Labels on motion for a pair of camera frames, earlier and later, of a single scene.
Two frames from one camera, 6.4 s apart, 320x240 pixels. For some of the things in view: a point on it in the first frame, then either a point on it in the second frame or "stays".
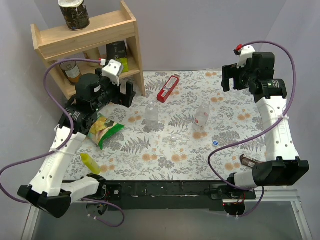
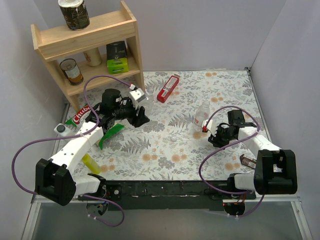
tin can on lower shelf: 71,70 stays
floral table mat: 169,134 stays
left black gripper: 120,96 → 136,116
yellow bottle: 90,163 stays
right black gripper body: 236,76 → 218,136
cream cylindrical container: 93,54 stays
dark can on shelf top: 76,13 stays
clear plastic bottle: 151,116 → 149,110
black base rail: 170,195 stays
